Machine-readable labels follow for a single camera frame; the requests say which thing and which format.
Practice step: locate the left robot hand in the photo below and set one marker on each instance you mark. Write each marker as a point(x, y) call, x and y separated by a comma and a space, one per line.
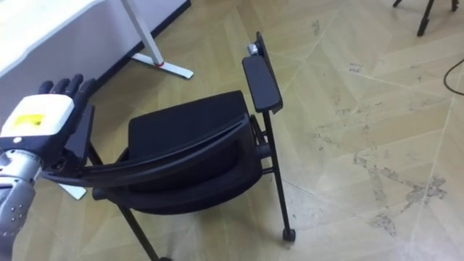
point(40, 119)

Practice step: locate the black chair with armrests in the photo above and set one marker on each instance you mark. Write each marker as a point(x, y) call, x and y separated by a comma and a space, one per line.
point(188, 152)

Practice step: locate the white desk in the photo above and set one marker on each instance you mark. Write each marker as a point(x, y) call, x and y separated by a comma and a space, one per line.
point(54, 40)

